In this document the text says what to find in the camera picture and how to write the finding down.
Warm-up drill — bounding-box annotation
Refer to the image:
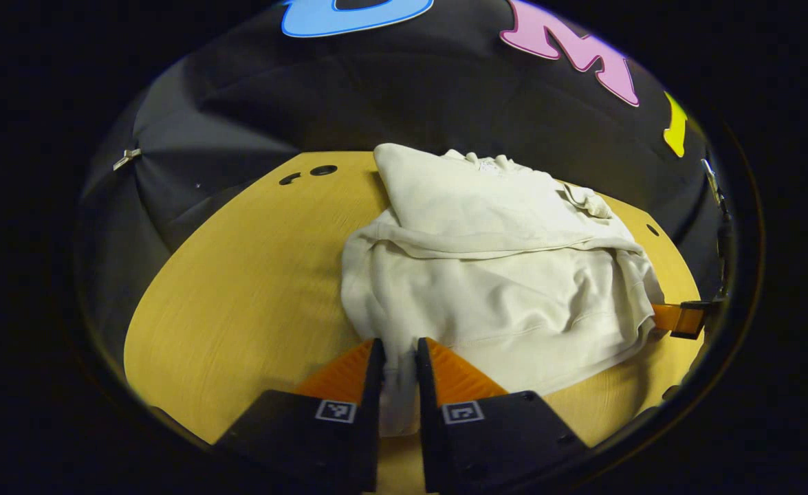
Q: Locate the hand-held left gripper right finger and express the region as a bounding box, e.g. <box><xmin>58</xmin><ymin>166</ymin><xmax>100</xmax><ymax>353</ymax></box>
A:
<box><xmin>415</xmin><ymin>337</ymin><xmax>589</xmax><ymax>494</ymax></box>

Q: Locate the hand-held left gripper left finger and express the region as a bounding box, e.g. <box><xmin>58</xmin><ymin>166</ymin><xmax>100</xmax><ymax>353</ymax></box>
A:
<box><xmin>215</xmin><ymin>338</ymin><xmax>386</xmax><ymax>492</ymax></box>

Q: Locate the cream white sweatshirt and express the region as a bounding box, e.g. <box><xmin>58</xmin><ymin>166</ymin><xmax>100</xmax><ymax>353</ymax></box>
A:
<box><xmin>340</xmin><ymin>143</ymin><xmax>666</xmax><ymax>437</ymax></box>

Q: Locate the black backdrop cloth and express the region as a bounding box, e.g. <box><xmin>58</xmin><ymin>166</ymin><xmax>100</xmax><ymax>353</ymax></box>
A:
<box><xmin>77</xmin><ymin>0</ymin><xmax>728</xmax><ymax>358</ymax></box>

